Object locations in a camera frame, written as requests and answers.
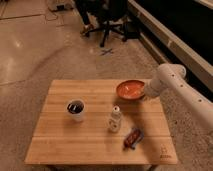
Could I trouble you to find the black office chair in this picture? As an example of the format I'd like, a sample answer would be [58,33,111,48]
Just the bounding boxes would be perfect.
[84,0,136,48]

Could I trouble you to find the red snack bar wrapper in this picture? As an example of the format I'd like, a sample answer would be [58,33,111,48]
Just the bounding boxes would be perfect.
[123,128,143,150]

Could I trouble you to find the orange ceramic bowl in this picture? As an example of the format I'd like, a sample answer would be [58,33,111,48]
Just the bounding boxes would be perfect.
[116,80,145,100]

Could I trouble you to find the seated person legs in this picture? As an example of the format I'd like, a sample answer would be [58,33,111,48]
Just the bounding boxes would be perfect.
[74,0,107,36]

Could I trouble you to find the wooden table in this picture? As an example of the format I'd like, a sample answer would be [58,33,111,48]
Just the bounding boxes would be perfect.
[25,80,178,165]

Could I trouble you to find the white cup with dark drink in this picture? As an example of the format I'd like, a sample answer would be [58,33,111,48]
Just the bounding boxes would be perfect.
[66,99,85,122]

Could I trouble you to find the small white bottle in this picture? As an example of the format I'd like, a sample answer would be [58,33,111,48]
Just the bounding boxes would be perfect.
[108,106,122,133]

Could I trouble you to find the white box with cables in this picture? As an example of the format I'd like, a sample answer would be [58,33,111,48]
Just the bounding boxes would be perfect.
[45,0,74,12]

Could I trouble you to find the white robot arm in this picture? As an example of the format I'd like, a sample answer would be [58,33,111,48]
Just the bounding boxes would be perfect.
[144,63,213,133]

